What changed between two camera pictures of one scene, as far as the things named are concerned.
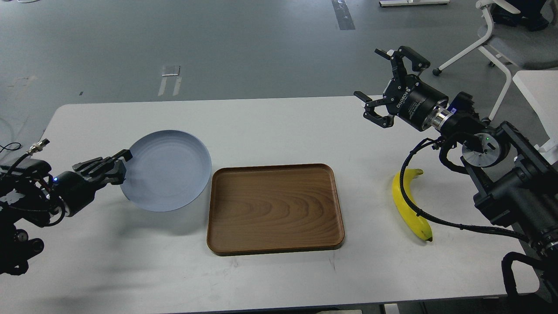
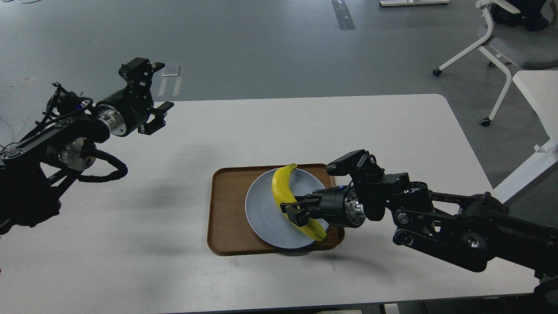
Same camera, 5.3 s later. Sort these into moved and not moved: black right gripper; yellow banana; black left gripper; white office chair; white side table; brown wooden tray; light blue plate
Moved: black right gripper; light blue plate; yellow banana; black left gripper
Not moved: brown wooden tray; white side table; white office chair
